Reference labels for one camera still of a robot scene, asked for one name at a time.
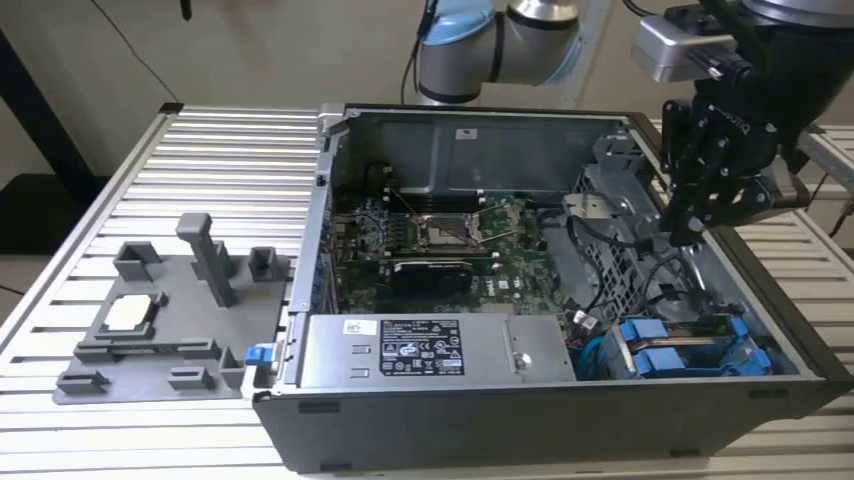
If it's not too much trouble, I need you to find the silver CPU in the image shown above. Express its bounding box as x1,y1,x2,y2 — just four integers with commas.
105,295,161,331

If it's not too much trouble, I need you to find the black disk wire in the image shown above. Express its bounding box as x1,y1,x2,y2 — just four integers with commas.
569,214,682,251
646,244,742,321

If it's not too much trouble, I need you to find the black furniture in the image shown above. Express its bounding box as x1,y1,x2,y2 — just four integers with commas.
0,29,101,256

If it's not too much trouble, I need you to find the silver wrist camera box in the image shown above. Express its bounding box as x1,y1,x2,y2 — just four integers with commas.
631,14,743,84

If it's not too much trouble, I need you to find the grey parts rack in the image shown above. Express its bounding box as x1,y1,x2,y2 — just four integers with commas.
50,212,295,405

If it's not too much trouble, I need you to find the open black PC case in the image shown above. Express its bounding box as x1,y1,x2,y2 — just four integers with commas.
251,102,854,474

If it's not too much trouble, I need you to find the CPU socket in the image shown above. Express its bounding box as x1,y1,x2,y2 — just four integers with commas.
409,212,492,249

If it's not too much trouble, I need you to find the blue cable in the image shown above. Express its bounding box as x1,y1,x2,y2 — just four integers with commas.
576,333,605,380

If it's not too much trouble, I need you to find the thin black wall cable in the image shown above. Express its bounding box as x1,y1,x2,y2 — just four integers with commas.
89,0,178,104

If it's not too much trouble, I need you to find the aluminium frame rail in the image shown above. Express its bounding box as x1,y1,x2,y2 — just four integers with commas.
796,124,854,169

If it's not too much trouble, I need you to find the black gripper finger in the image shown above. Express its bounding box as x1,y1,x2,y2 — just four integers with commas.
658,99,708,246
690,169,812,236

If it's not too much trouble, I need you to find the grey power supply unit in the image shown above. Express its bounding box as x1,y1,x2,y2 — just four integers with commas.
299,313,576,389

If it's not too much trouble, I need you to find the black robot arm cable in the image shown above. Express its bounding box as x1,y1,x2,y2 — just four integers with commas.
399,0,439,104

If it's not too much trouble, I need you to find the hard disk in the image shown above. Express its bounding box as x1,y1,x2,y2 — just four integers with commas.
632,347,768,379
616,314,755,351

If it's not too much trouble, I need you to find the green motherboard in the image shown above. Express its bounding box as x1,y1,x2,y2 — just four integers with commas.
331,192,575,314

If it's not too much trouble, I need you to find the black graphics card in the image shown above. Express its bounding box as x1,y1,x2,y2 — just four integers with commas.
376,257,499,314

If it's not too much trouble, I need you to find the grey metal disk bay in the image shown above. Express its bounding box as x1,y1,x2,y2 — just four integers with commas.
556,134,786,381

